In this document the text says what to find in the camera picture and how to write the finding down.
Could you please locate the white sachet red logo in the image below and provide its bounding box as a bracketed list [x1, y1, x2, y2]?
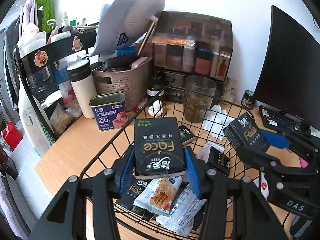
[253, 172, 269, 199]

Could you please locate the black Face tissue pack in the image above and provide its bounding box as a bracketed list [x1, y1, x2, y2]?
[223, 112, 270, 153]
[178, 125, 195, 146]
[207, 146, 231, 177]
[116, 176, 151, 210]
[134, 117, 187, 179]

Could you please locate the cereal bar snack packet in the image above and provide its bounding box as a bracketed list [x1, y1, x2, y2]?
[133, 176, 183, 217]

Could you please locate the dark mechanical keyboard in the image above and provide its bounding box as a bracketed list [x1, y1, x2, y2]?
[258, 105, 311, 135]

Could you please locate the dark glass jar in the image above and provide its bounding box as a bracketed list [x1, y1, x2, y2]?
[241, 90, 256, 110]

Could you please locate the crumpled white tissue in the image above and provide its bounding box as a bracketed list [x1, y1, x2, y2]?
[201, 105, 235, 141]

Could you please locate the black curved monitor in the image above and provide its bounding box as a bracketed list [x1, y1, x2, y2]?
[253, 6, 319, 129]

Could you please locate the small ceramic vase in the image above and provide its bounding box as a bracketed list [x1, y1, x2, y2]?
[221, 77, 238, 102]

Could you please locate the clear plastic cup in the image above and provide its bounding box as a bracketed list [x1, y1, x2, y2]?
[183, 75, 217, 124]

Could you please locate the blue luncheon meat tin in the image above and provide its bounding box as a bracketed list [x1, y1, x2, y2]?
[89, 92, 127, 131]

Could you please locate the smoky acrylic organizer box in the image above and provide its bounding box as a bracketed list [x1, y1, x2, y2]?
[152, 11, 233, 101]

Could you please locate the brown woven plastic basket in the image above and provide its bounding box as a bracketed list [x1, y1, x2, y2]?
[91, 57, 152, 112]

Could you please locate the white black-lid tumbler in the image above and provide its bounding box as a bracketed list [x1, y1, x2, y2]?
[67, 60, 97, 119]

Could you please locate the white round fan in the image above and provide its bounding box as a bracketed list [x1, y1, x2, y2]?
[124, 0, 165, 56]

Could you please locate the green plush toy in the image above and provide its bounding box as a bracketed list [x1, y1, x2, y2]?
[35, 0, 55, 33]

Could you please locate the black wire basket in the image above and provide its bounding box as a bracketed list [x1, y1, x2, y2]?
[79, 86, 288, 240]

